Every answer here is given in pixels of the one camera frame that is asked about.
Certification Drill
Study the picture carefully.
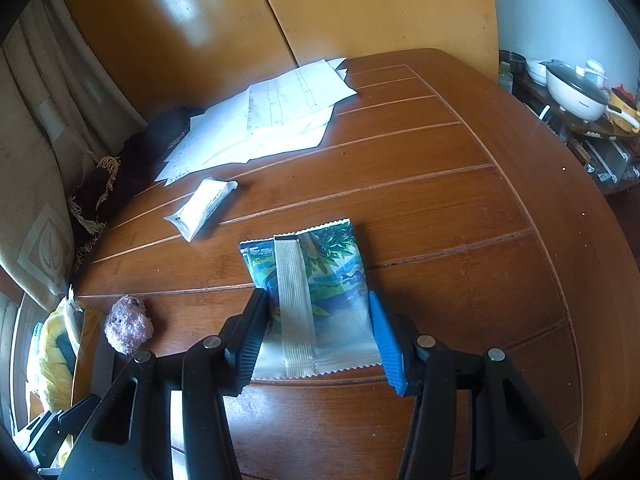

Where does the yellow towel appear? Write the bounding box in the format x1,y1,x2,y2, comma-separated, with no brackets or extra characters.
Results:
27,298,82,413

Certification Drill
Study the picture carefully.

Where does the small photo print sachet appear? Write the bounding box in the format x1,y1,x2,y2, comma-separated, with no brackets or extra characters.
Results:
240,219,381,380

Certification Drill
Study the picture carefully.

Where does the white box with yellow tape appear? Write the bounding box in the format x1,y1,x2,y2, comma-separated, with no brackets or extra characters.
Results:
26,289,104,419

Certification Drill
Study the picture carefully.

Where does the small white wipe packet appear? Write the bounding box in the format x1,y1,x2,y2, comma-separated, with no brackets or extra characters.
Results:
165,178,238,243

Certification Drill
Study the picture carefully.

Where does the dark fringed cloth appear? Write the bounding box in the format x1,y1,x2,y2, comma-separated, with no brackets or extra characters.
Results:
67,106,204,273

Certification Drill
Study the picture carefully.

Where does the stack of white papers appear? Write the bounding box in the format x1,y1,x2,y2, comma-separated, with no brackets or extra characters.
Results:
155,58,357,185

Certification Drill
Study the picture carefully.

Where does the dark wooden side shelf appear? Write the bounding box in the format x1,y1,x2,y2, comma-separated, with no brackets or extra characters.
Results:
499,50,639,195

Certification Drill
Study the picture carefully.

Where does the white rice cooker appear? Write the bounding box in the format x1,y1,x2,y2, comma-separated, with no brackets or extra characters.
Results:
546,61,639,130

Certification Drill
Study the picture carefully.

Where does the tan patterned curtain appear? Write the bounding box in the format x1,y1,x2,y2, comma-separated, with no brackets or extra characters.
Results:
1,0,146,312

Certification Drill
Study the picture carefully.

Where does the yellow wooden cabinet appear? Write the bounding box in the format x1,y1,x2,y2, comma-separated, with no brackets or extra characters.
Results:
63,0,498,117

